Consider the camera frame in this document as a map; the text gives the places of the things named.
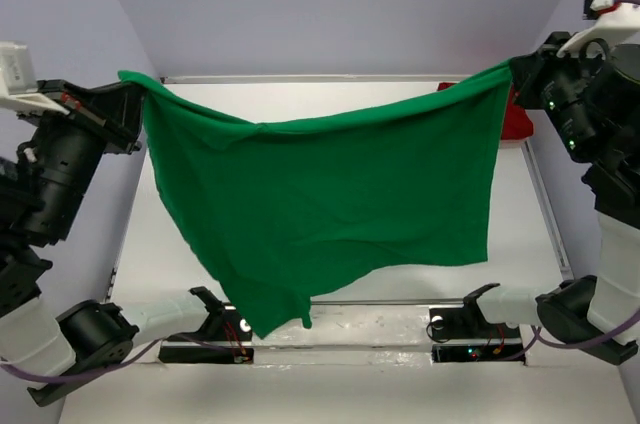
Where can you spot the aluminium rail right edge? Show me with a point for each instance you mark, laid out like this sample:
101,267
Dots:
547,210

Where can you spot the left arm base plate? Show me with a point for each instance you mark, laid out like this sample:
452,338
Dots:
224,337

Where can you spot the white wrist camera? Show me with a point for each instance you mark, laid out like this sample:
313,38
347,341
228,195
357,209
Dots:
616,21
19,86

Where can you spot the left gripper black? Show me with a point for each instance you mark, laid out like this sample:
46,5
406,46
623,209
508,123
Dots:
117,106

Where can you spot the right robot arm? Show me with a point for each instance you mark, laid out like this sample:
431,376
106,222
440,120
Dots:
597,314

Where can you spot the folded red t-shirt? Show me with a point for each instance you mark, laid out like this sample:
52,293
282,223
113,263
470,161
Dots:
515,119

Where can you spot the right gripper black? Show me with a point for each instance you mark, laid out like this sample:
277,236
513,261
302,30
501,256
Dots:
536,67

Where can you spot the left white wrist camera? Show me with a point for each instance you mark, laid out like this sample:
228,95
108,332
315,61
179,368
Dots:
19,86

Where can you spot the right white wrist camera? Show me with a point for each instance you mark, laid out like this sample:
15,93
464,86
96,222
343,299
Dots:
616,21

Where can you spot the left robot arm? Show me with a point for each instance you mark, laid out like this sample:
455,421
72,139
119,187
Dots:
56,354

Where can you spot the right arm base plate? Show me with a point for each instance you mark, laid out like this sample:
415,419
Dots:
459,335

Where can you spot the green t-shirt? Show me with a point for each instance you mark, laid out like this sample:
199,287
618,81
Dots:
281,212

